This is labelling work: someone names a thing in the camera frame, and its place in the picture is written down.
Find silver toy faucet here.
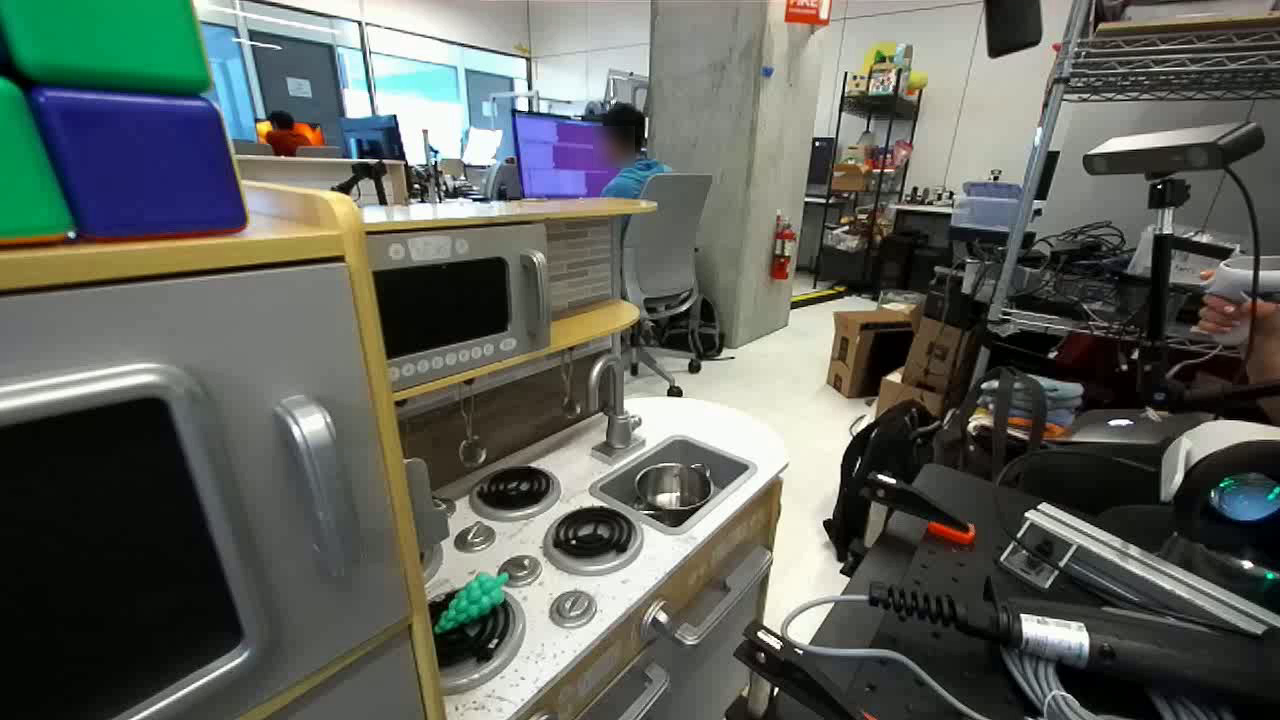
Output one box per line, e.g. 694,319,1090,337
585,353,647,465

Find aluminium extrusion rail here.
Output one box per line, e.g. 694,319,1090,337
997,501,1280,635

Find grey stereo camera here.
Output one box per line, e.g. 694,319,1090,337
1082,118,1270,182

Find wooden toy play kitchen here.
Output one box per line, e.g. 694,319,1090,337
0,177,791,720

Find silver toy microwave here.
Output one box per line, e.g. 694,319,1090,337
364,222,558,391

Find person in orange shirt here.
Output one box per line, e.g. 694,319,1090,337
252,110,327,159

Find operator forearm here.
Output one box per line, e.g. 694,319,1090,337
1191,289,1280,403

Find black corrugated cable conduit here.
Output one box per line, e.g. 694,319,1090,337
866,582,1280,703

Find grey oven door handle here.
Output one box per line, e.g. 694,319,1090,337
576,660,678,720

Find black camera stand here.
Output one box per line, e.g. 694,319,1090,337
1140,173,1243,391

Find blue plastic crate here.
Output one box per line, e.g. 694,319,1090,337
958,177,1031,231

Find black wire shelf rack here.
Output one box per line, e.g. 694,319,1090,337
831,35,934,292

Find person in blue shirt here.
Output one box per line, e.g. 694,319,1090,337
591,99,678,204

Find grey fridge door handle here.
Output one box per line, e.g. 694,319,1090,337
271,389,364,585

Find brown cardboard box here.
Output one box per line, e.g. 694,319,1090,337
902,312,983,395
824,303,919,400

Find monitor with blue screen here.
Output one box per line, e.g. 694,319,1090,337
341,111,409,168

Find green plastic grapes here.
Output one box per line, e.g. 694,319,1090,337
431,571,514,640

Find grey office chair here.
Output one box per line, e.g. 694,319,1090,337
615,173,731,400

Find small steel pot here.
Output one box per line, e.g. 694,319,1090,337
634,455,717,522

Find grey toy sink basin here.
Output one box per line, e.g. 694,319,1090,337
588,438,760,538

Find black coil stove burner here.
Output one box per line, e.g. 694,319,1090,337
542,503,647,582
467,462,563,523
428,585,534,698

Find grey coiled cable bundle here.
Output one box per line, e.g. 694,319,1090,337
773,591,1280,720

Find grey dishwasher door handle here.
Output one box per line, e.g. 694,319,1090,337
641,539,778,654

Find red fire extinguisher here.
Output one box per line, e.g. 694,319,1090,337
770,214,802,289

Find monitor with purple screen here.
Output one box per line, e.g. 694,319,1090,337
510,110,621,204

